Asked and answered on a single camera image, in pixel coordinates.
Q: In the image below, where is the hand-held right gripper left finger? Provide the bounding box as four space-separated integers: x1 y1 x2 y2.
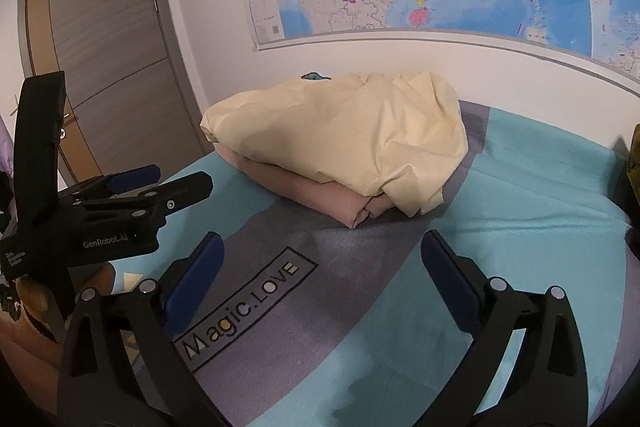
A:
56 231 225 427

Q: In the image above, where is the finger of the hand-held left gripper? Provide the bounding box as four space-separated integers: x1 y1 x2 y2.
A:
56 164 162 204
74 171 214 229

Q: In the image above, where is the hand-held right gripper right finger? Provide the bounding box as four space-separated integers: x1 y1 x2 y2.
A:
420 229 590 427

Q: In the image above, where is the pink garment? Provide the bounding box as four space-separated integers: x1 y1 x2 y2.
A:
215 144 401 229

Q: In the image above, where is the cream jacket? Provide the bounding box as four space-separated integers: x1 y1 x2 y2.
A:
200 71 468 217

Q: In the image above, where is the person's left forearm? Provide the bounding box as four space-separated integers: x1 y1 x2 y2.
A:
0 264 118 413

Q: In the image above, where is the purple cloth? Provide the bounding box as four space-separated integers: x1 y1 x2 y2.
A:
0 114 16 180

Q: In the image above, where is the teal and grey bedsheet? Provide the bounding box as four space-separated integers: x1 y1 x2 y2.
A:
65 71 635 427

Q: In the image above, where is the grey wooden door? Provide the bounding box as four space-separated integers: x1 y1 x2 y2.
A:
19 0 216 188

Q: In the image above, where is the black garment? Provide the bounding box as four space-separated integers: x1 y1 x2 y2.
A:
612 136 640 259

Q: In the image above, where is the olive green garment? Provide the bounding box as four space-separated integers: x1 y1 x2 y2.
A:
625 124 640 194

